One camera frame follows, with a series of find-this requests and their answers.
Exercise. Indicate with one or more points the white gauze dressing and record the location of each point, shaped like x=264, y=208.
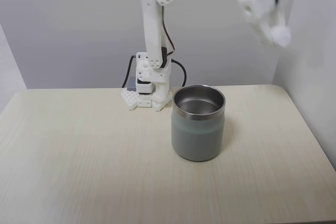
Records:
x=281, y=36

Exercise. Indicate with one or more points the grey stainless steel cup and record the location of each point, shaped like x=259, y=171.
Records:
x=197, y=137

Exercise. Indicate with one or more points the grey table clamp block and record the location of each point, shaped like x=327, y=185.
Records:
x=131, y=84

